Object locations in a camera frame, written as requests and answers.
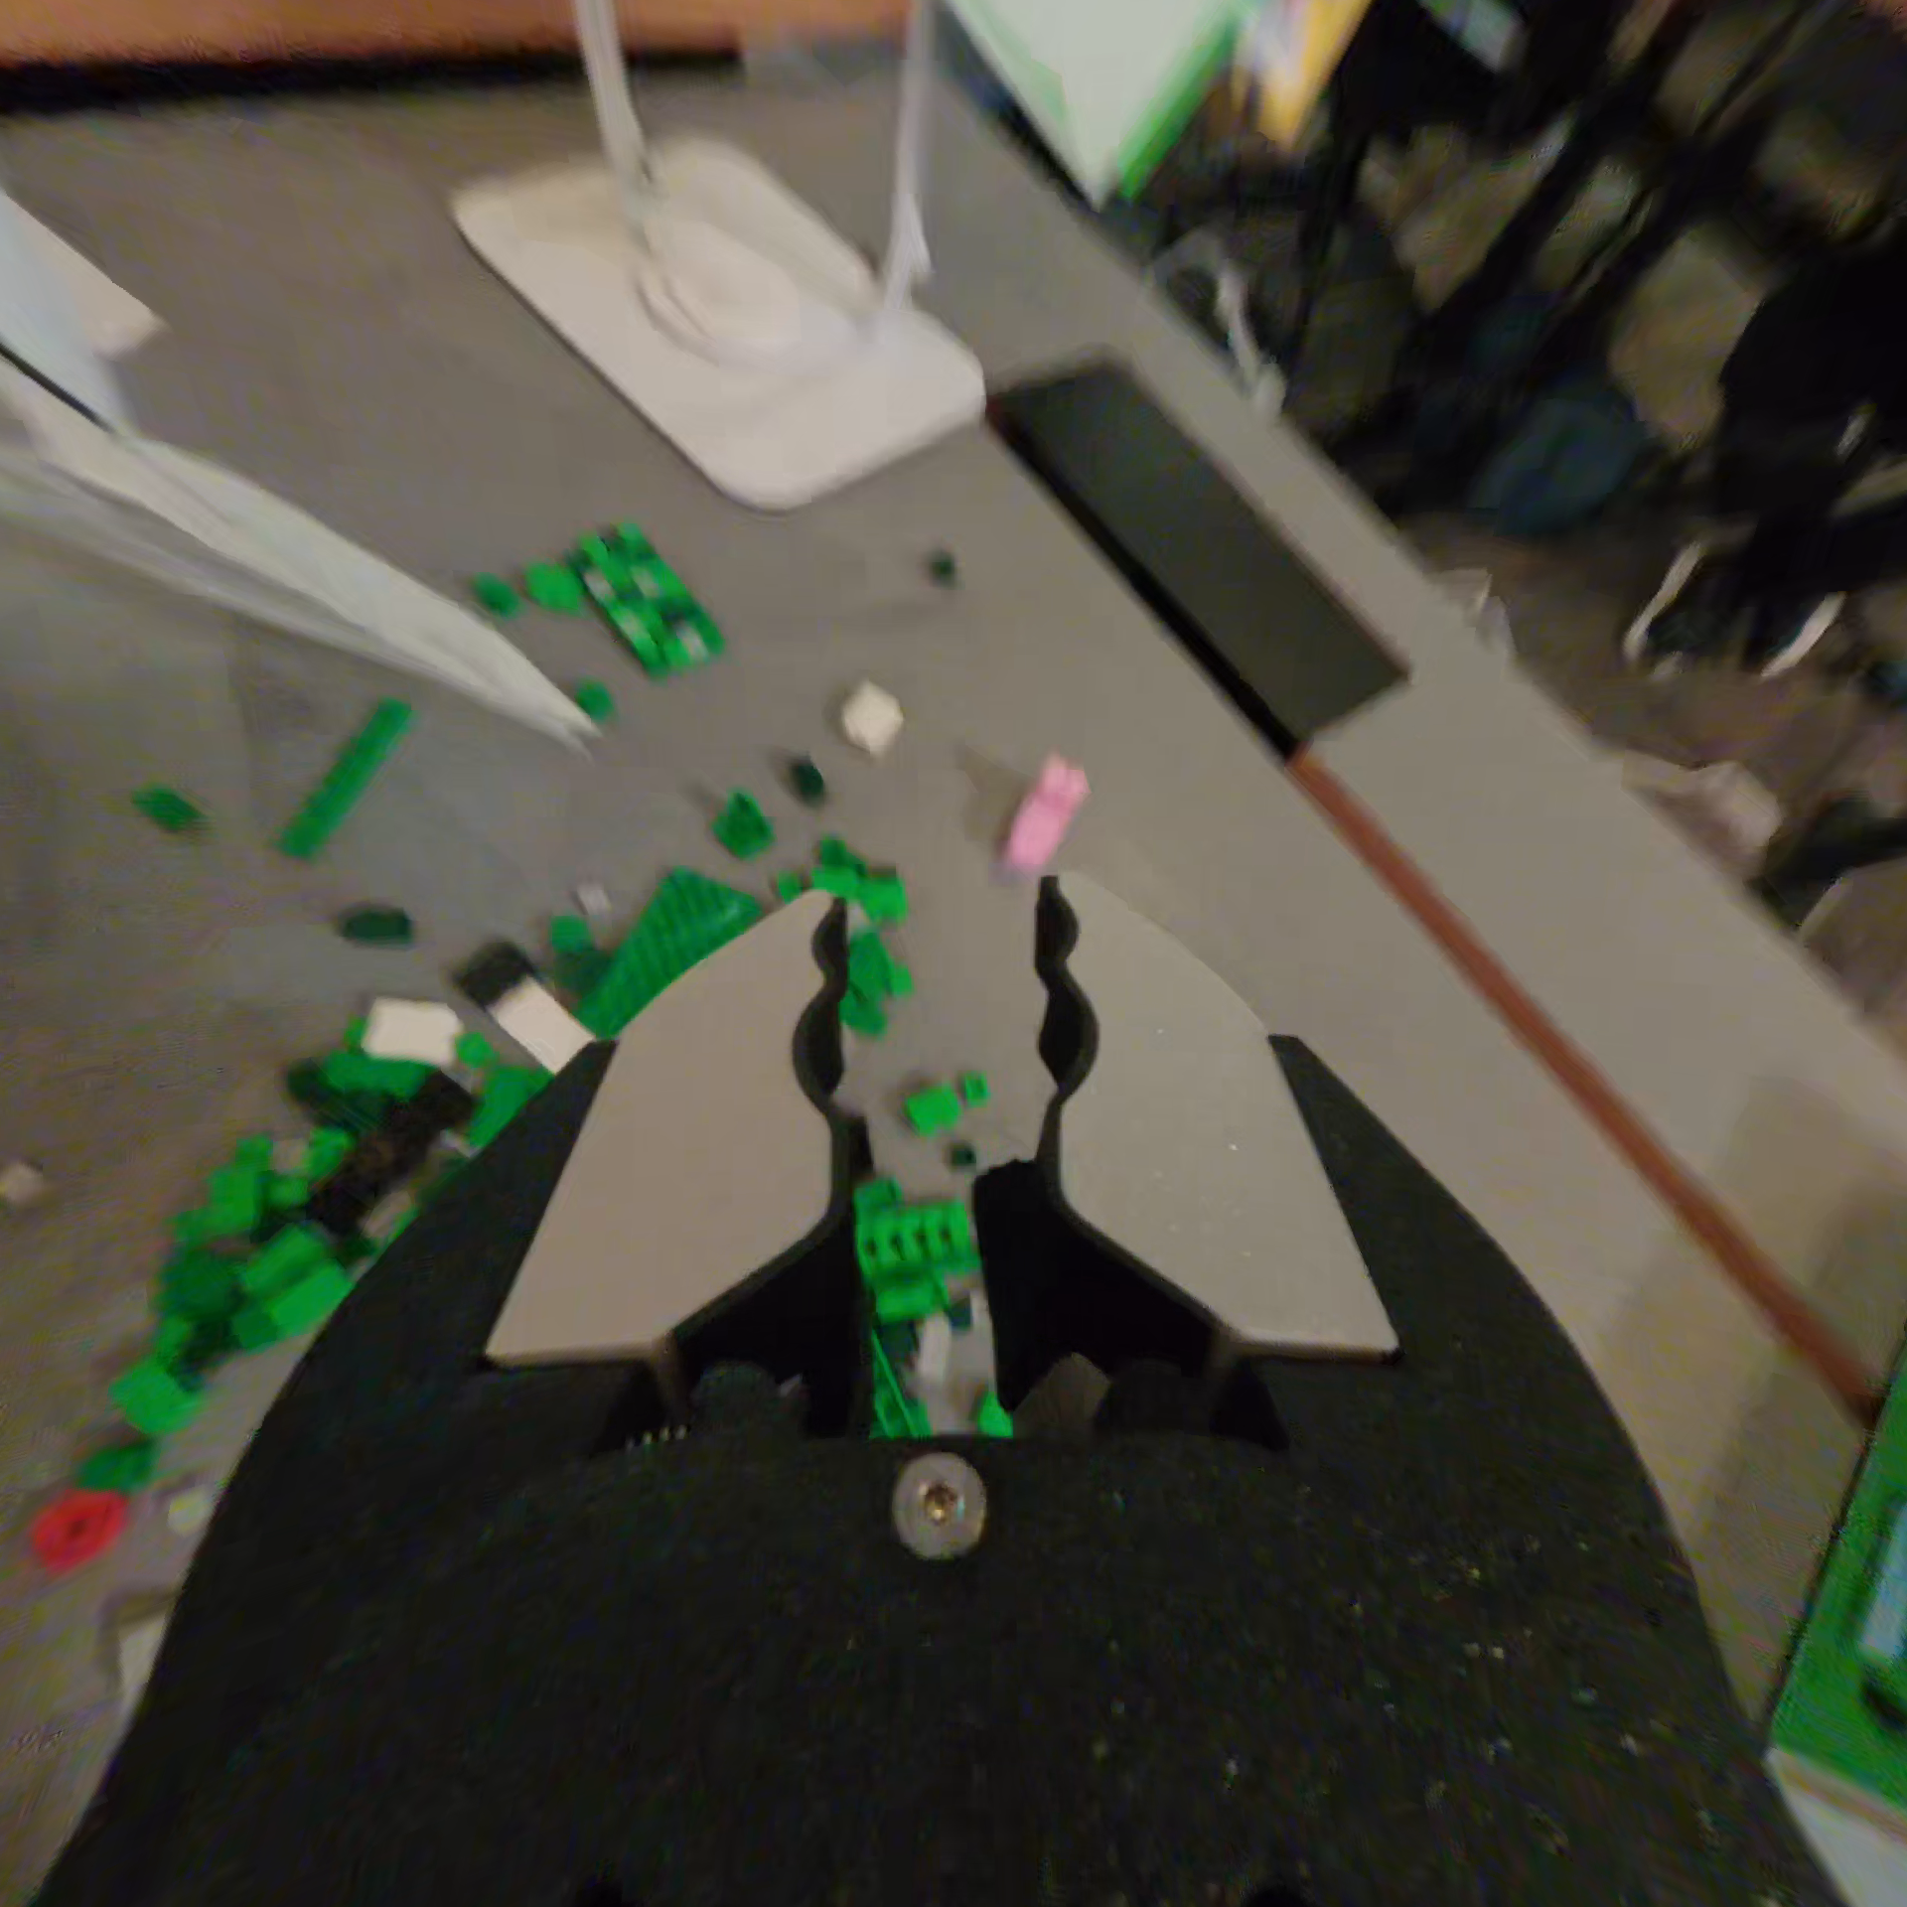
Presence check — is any pile of toy bricks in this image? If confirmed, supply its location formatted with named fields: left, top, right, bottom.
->
left=112, top=834, right=1015, bottom=1491

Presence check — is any long narrow green plate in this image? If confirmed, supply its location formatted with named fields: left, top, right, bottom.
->
left=278, top=697, right=415, bottom=864

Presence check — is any grey desk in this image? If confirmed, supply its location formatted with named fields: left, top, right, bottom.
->
left=0, top=66, right=1863, bottom=1907

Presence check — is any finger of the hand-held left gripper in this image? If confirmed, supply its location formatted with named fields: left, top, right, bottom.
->
left=0, top=186, right=166, bottom=438

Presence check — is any white paper bag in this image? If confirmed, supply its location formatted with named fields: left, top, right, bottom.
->
left=0, top=343, right=601, bottom=750

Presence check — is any pink pig figure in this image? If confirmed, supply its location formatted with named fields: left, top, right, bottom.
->
left=998, top=754, right=1092, bottom=878

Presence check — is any white rounded base plate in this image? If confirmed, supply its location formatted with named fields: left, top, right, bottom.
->
left=452, top=136, right=988, bottom=512

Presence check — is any red round brick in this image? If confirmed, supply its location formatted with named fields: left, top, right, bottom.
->
left=30, top=1489, right=133, bottom=1573

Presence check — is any green pixel-pattern brick plate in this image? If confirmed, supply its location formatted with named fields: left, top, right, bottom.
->
left=572, top=523, right=728, bottom=680

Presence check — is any white metal rod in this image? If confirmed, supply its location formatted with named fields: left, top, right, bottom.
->
left=877, top=0, right=939, bottom=319
left=572, top=0, right=661, bottom=233

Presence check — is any black panel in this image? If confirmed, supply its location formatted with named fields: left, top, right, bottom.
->
left=986, top=356, right=1410, bottom=756

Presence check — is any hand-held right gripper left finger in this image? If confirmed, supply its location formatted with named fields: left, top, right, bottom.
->
left=485, top=891, right=877, bottom=1436

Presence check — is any light grey hollow brick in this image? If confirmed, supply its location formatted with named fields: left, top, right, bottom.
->
left=96, top=1592, right=181, bottom=1708

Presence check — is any green pixel-pattern toy box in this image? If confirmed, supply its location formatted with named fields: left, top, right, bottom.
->
left=1764, top=1363, right=1907, bottom=1907

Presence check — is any grey table with brown edge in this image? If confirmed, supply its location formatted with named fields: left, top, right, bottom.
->
left=1042, top=150, right=1907, bottom=1759

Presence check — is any white instruction booklet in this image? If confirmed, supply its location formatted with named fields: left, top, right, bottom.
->
left=937, top=0, right=1269, bottom=212

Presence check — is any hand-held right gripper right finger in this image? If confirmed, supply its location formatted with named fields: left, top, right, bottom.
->
left=972, top=874, right=1403, bottom=1412

